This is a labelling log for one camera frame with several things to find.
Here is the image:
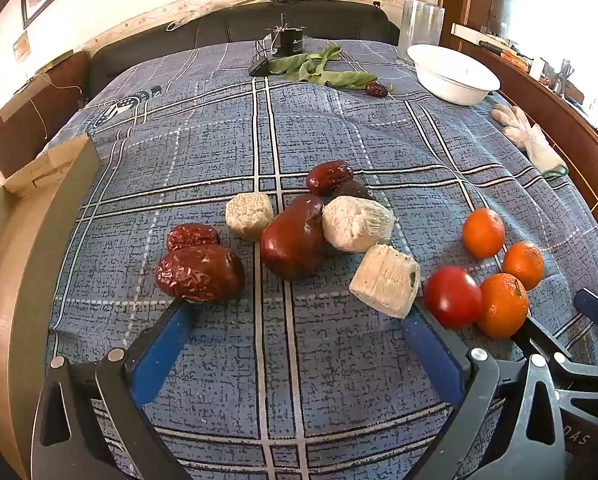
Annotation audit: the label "white charger cable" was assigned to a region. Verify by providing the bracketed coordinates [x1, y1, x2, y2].
[26, 72, 87, 141]

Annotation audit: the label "blue plaid blanket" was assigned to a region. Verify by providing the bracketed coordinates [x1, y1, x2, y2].
[44, 37, 598, 480]

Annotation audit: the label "white fibrous cylinder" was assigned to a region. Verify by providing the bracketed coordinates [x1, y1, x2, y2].
[322, 196, 396, 253]
[225, 192, 275, 242]
[349, 244, 421, 320]

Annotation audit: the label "orange mandarin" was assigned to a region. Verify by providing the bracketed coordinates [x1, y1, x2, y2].
[476, 273, 530, 339]
[502, 241, 544, 292]
[462, 208, 506, 260]

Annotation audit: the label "black box with ribbon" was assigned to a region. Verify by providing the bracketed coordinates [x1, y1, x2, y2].
[264, 14, 307, 56]

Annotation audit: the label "small wrinkled red date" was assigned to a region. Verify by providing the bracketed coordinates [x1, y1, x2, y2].
[166, 223, 221, 252]

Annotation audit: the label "brown cardboard panel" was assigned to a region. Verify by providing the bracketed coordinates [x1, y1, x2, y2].
[0, 50, 92, 186]

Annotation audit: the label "long smooth red date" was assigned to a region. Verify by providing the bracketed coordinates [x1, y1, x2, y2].
[260, 193, 326, 281]

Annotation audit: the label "small red wall poster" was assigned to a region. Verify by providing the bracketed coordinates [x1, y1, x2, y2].
[12, 30, 31, 63]

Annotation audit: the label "green leafy strips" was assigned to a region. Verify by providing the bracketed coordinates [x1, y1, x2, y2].
[268, 45, 380, 92]

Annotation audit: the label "dark brown date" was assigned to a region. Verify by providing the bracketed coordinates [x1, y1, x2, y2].
[331, 180, 375, 202]

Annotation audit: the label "large wrinkled red date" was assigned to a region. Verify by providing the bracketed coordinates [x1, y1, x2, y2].
[154, 244, 246, 304]

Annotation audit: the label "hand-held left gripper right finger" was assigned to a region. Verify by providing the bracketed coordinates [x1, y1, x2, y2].
[401, 305, 574, 480]

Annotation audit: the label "clear plastic container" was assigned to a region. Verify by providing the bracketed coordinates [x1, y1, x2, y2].
[396, 0, 446, 65]

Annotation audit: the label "black sofa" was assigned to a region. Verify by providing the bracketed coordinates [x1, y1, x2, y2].
[86, 0, 400, 101]

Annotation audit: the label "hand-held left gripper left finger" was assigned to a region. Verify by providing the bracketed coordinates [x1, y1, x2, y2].
[29, 301, 198, 480]

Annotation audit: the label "wooden sideboard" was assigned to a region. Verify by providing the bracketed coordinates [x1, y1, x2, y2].
[451, 22, 598, 261]

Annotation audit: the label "shallow cardboard box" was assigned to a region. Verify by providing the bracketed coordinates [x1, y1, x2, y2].
[0, 132, 102, 480]

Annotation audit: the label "round glossy red date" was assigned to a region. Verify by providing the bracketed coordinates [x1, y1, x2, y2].
[305, 160, 355, 196]

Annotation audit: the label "red tomato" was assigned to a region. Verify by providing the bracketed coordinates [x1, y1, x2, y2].
[423, 266, 483, 330]

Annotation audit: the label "white work glove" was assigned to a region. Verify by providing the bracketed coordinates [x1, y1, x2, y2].
[491, 104, 567, 177]

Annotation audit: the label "white bowl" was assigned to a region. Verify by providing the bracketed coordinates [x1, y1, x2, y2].
[407, 44, 501, 107]

